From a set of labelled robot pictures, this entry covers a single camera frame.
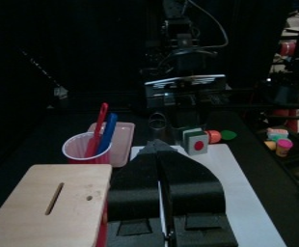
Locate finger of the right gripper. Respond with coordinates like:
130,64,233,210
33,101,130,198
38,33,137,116
169,105,189,138
197,104,214,130

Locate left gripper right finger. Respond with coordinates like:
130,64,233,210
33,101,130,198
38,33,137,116
158,141,241,247

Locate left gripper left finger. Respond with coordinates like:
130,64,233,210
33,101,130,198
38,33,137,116
106,139,167,247

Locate white green toy sushi roll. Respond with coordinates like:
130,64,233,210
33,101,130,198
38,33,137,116
181,126,210,156

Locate white cutting board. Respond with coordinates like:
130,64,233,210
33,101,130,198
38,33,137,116
130,143,289,247

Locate orange toy food piece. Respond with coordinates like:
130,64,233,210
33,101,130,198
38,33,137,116
206,129,224,145

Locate green toy food piece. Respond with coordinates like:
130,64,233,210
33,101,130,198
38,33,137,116
220,129,240,142

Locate red plastic cup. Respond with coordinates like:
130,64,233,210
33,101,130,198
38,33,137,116
61,130,114,166

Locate small yellow toy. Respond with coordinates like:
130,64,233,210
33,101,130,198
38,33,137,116
264,140,280,151

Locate teal and pink toy box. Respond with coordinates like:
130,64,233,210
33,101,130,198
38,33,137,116
266,127,290,143

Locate red stool legs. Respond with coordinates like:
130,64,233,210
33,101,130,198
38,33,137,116
272,108,299,133

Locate small tub with pink lid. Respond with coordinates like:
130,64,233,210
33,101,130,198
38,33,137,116
277,138,296,158

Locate wooden box with red face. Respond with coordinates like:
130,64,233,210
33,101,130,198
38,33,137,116
0,163,114,247

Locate black cloth backdrop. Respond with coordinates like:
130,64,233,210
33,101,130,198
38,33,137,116
0,0,286,110

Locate red can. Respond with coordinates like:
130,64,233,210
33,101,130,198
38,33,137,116
280,41,298,58

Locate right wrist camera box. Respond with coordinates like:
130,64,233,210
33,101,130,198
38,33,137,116
173,32,198,50

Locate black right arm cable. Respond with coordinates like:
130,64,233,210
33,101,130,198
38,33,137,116
186,0,232,51

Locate metal wire anchor bracket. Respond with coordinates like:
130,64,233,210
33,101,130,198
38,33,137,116
54,85,70,100

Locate thin diagonal brace wire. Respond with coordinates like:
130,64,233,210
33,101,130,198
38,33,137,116
19,47,62,89

